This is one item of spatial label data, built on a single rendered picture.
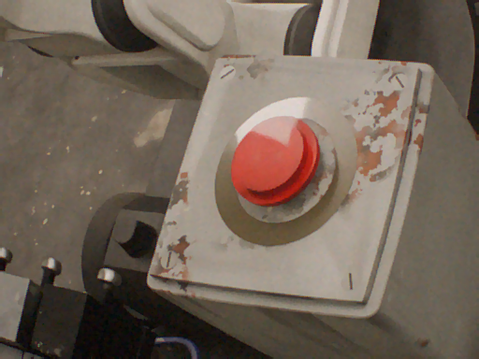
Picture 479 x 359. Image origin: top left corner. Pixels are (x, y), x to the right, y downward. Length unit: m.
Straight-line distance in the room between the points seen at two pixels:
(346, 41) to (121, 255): 0.41
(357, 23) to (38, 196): 0.78
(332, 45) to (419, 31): 0.19
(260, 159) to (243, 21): 0.77
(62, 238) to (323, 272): 1.42
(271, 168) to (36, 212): 1.47
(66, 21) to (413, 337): 0.60
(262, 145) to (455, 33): 0.98
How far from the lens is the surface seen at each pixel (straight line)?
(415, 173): 0.48
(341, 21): 1.34
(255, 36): 1.27
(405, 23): 1.49
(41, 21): 0.99
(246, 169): 0.49
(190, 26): 1.09
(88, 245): 1.56
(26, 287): 0.80
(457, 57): 1.43
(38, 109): 2.05
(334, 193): 0.48
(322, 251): 0.47
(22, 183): 2.00
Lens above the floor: 1.32
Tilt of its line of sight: 50 degrees down
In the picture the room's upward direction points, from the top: 51 degrees counter-clockwise
